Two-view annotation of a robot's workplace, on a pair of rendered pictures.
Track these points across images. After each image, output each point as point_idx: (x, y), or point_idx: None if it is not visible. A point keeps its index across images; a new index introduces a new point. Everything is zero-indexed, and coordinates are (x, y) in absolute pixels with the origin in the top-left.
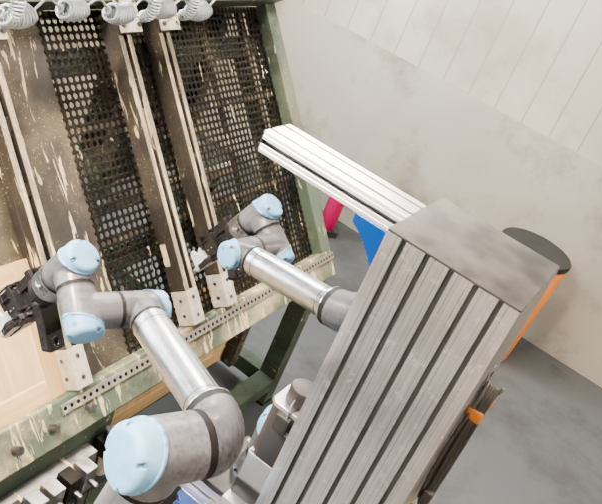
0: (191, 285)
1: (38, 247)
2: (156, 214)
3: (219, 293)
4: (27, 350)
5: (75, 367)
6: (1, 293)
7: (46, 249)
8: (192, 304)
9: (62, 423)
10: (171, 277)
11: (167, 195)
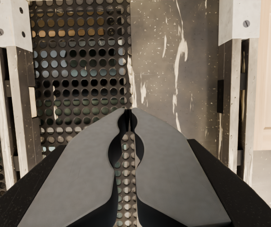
0: None
1: (250, 167)
2: (36, 156)
3: None
4: None
5: (255, 10)
6: None
7: (237, 161)
8: (6, 20)
9: None
10: (29, 71)
11: (15, 182)
